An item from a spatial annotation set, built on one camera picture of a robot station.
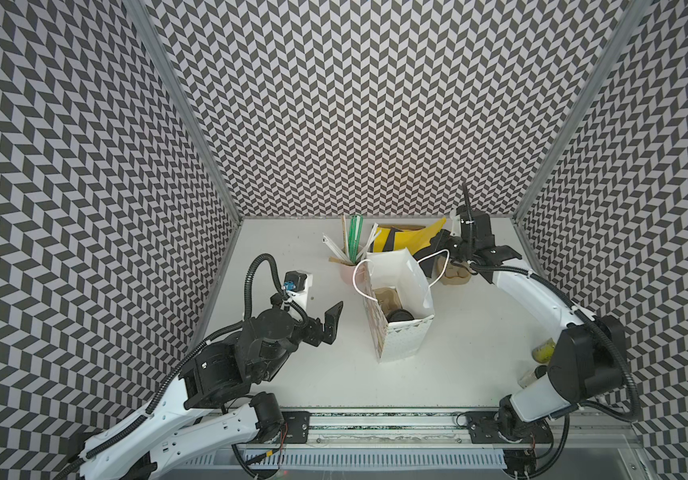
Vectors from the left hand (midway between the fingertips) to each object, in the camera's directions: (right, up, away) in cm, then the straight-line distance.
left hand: (322, 302), depth 63 cm
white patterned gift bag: (+18, -11, +9) cm, 23 cm away
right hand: (+28, +12, +23) cm, 38 cm away
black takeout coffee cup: (+19, -7, +16) cm, 25 cm away
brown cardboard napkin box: (+25, +18, +49) cm, 58 cm away
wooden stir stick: (+3, +15, +31) cm, 35 cm away
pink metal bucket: (+4, +2, +35) cm, 36 cm away
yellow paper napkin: (+20, +14, +43) cm, 50 cm away
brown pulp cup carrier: (+17, -5, +31) cm, 36 cm away
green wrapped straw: (+7, +16, +31) cm, 35 cm away
